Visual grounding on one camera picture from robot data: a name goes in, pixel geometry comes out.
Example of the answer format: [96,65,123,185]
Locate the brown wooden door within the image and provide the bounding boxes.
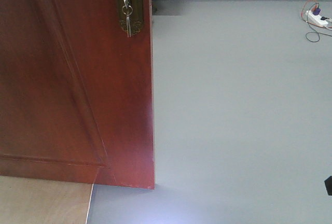
[1,0,155,189]

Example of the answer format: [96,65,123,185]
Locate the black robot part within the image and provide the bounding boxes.
[324,176,332,196]

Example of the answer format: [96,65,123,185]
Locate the silver keys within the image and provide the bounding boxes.
[122,0,133,37]

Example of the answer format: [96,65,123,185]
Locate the white power strip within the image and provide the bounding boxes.
[305,7,329,27]

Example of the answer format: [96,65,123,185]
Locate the plywood floor panel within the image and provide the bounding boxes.
[1,176,93,223]

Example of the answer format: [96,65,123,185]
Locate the tangled floor cables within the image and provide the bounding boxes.
[298,0,332,43]

